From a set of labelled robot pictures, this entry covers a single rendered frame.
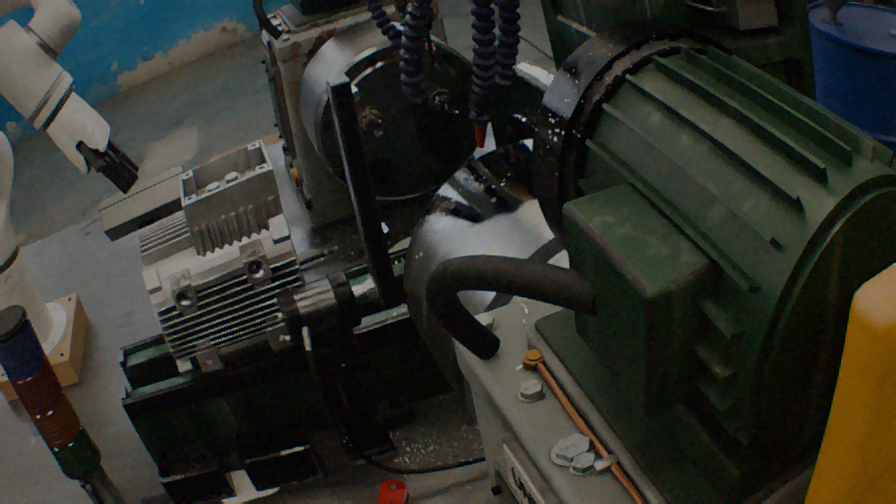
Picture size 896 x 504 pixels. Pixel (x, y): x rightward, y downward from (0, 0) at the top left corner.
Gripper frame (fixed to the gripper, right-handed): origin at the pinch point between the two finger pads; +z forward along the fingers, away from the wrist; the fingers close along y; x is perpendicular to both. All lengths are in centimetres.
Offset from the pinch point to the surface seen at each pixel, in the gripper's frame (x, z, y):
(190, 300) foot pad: -1.0, 13.9, 15.8
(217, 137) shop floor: -53, 106, -331
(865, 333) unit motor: 38, 4, 85
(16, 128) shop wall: -222, -9, -562
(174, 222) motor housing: 1.9, 9.2, 6.3
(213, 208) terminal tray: 8.0, 10.6, 11.0
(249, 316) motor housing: 2.4, 21.2, 15.5
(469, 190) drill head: 29.1, 19.9, 31.4
